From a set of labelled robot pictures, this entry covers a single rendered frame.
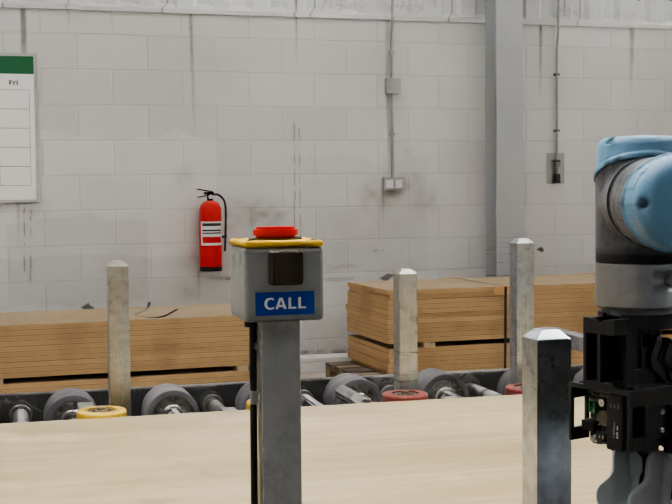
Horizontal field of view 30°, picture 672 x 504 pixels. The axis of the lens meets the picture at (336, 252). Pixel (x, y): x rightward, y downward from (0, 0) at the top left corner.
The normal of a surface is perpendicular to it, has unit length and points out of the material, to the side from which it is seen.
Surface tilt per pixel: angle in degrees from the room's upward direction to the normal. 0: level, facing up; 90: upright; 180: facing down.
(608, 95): 90
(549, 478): 90
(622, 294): 91
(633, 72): 90
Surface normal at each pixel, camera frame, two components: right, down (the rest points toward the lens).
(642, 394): 0.57, 0.04
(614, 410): -0.82, 0.04
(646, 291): -0.07, 0.04
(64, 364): 0.32, 0.04
